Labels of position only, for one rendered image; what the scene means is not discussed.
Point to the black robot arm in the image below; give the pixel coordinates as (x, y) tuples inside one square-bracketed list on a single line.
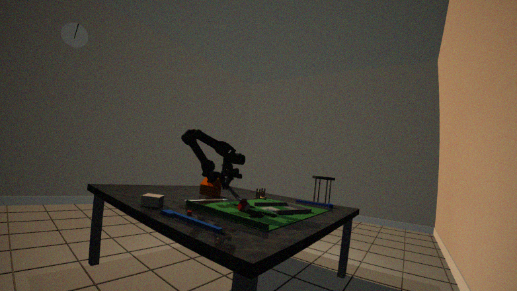
[(222, 148)]

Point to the green mat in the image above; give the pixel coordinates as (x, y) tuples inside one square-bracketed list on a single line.
[(256, 213)]

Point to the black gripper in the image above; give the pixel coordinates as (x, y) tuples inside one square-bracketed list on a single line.
[(221, 176)]

